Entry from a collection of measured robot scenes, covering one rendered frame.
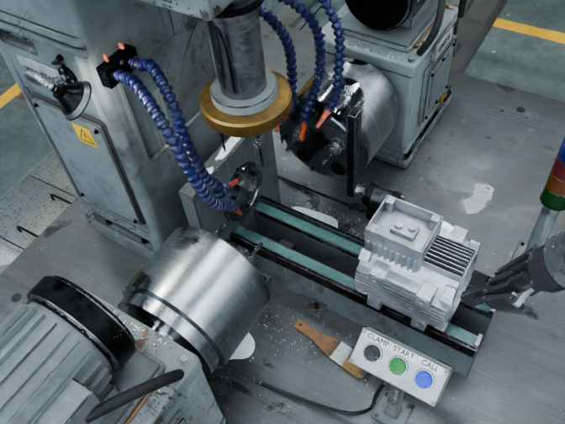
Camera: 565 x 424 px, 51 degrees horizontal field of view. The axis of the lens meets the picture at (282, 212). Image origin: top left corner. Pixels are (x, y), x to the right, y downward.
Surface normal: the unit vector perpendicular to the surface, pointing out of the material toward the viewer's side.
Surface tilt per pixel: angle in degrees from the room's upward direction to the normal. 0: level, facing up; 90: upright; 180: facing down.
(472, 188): 0
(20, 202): 0
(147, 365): 0
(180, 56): 90
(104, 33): 90
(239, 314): 70
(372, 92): 39
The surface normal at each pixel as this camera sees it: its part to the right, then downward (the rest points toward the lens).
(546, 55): -0.07, -0.63
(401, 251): -0.54, 0.68
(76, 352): 0.59, -0.13
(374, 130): 0.76, 0.13
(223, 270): 0.38, -0.34
